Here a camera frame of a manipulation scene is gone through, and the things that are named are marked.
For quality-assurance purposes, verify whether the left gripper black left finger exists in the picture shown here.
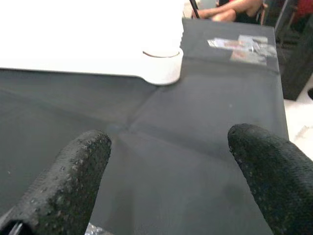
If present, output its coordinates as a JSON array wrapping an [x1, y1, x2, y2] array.
[[0, 129, 112, 235]]

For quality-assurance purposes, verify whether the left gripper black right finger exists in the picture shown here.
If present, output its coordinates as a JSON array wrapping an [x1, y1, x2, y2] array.
[[227, 123, 313, 235]]

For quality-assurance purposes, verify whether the white plastic table top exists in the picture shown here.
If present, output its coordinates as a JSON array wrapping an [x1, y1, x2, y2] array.
[[0, 0, 184, 86]]

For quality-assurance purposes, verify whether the black metal chair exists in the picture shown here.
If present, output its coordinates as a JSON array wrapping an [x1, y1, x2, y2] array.
[[188, 0, 201, 20]]

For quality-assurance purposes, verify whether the black tablecloth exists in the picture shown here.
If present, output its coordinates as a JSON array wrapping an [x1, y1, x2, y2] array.
[[0, 18, 291, 235]]

